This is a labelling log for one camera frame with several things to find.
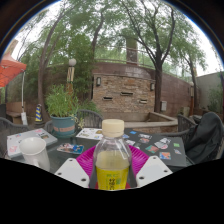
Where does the dark wicker chair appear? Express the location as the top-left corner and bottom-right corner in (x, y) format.
(0, 116), (32, 158)
(176, 113), (198, 135)
(75, 109), (104, 130)

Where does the globe lamp post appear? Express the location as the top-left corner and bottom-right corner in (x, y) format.
(65, 57), (78, 95)

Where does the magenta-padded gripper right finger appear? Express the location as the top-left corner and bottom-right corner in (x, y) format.
(128, 145), (173, 190)

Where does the tall green tree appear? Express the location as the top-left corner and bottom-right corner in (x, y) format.
(114, 0), (209, 114)
(16, 0), (116, 123)

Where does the colourful printed card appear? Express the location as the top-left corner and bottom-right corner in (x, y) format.
(56, 142), (85, 155)

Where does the black sticker-covered laptop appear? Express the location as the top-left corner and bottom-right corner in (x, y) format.
(122, 128), (188, 168)

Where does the grey sticker-covered laptop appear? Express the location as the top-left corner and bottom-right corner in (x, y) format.
(6, 127), (59, 159)

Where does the blue yellow striped cone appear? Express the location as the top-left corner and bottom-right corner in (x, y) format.
(34, 103), (44, 123)

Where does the white illustrated booklet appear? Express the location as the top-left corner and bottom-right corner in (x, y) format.
(75, 127), (104, 141)

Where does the white mug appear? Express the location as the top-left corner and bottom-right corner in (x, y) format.
(18, 136), (51, 173)

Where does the red canopy with white pole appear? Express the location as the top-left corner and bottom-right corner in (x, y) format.
(0, 54), (28, 126)

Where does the green plant in teal pot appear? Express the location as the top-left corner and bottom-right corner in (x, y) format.
(44, 84), (82, 138)

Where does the yellow-label clear drink bottle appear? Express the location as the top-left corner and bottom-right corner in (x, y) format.
(92, 118), (133, 191)

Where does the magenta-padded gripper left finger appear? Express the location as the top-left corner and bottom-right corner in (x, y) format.
(54, 145), (98, 190)

